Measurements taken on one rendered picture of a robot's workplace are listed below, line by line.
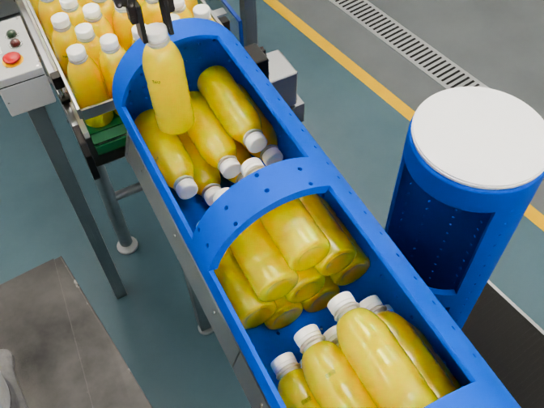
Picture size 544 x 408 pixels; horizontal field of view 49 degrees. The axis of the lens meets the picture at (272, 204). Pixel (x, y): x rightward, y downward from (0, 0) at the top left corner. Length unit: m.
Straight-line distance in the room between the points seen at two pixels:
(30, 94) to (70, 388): 0.66
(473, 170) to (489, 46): 2.06
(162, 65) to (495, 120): 0.68
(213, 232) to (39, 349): 0.35
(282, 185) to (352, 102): 1.94
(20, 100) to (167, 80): 0.45
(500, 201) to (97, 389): 0.80
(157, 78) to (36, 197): 1.63
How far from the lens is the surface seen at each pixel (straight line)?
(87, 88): 1.40
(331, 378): 0.83
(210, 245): 0.91
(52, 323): 1.08
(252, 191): 0.88
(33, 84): 1.39
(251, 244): 0.92
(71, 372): 1.03
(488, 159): 1.24
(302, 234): 0.88
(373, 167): 2.54
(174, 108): 1.09
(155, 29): 1.04
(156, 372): 2.10
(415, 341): 0.88
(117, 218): 2.18
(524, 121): 1.33
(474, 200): 1.22
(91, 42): 1.44
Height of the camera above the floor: 1.92
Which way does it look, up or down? 53 degrees down
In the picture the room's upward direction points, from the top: 2 degrees counter-clockwise
